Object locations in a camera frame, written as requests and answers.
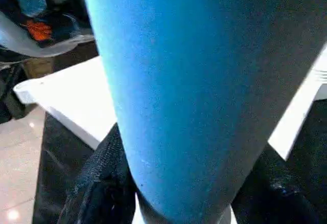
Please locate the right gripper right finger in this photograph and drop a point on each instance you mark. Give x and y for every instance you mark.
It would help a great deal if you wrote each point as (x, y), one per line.
(281, 188)

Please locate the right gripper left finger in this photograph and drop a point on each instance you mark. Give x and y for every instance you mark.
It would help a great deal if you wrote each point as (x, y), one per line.
(102, 183)

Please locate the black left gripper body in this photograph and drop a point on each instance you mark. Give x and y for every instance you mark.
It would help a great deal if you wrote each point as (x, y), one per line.
(48, 32)

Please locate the white plastic table top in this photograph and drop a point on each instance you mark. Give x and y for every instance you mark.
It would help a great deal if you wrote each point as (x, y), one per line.
(69, 99)

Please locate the white plastic table leg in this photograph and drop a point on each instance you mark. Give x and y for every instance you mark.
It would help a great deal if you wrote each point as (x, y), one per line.
(191, 94)

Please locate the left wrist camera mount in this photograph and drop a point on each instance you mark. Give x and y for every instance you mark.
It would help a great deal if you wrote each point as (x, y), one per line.
(33, 50)

